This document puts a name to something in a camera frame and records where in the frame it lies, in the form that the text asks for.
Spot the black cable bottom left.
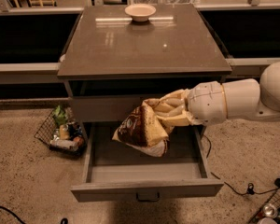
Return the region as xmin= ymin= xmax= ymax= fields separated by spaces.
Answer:
xmin=0 ymin=190 xmax=69 ymax=224

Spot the silver can in basket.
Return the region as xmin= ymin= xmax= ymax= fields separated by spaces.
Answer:
xmin=50 ymin=139 xmax=78 ymax=151

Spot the yellow bottle in basket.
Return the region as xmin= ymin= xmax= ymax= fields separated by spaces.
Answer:
xmin=59 ymin=124 xmax=70 ymax=140

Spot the closed grey upper drawer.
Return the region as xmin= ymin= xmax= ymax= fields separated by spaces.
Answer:
xmin=68 ymin=92 xmax=222 ymax=123

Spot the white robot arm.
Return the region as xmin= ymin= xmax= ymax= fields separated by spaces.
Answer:
xmin=154 ymin=62 xmax=280 ymax=126

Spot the green leafy vegetable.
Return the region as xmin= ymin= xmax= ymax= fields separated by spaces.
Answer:
xmin=52 ymin=105 xmax=68 ymax=126

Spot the brown chip bag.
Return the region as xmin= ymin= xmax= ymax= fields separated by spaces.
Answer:
xmin=111 ymin=89 xmax=194 ymax=158

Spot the open grey middle drawer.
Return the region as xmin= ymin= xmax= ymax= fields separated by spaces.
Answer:
xmin=71 ymin=122 xmax=223 ymax=202

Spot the grey drawer cabinet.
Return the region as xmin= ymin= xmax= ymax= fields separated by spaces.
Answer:
xmin=57 ymin=3 xmax=233 ymax=203

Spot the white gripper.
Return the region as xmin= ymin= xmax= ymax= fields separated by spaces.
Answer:
xmin=156 ymin=81 xmax=227 ymax=126

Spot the silver can right basket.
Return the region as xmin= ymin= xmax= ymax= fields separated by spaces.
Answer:
xmin=262 ymin=203 xmax=278 ymax=218

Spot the white ceramic bowl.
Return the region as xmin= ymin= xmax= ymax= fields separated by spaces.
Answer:
xmin=124 ymin=4 xmax=156 ymax=22

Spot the black wire basket left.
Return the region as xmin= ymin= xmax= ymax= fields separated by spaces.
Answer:
xmin=35 ymin=110 xmax=86 ymax=156

